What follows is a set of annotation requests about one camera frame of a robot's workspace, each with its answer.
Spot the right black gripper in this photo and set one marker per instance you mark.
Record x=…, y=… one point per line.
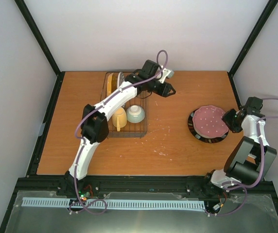
x=226, y=119

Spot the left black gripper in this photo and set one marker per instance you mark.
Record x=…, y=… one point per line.
x=165, y=89

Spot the pink polka dot plate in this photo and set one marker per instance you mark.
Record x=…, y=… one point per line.
x=208, y=123

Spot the light green ceramic bowl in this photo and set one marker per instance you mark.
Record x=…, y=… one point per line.
x=135, y=114

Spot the black striped plate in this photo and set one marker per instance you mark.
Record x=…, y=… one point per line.
x=201, y=138

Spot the white blue striped plate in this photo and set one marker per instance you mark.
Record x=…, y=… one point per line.
x=120, y=79

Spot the yellow ceramic mug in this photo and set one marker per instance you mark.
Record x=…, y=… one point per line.
x=119, y=119

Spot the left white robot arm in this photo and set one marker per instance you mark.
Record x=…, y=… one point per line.
x=93, y=128

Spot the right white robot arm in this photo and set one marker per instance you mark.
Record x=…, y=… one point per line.
x=249, y=162

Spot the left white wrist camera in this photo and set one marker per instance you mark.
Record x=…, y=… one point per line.
x=165, y=74

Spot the right black frame post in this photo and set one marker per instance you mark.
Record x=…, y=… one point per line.
x=267, y=11

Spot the black frame post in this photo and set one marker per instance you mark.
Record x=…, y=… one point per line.
x=22, y=6
x=267, y=11

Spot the light blue slotted cable duct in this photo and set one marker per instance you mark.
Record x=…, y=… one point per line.
x=185, y=205

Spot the black aluminium frame rail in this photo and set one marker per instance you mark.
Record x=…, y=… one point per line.
x=190, y=186

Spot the left black frame post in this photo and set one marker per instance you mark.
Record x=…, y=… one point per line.
x=22, y=6

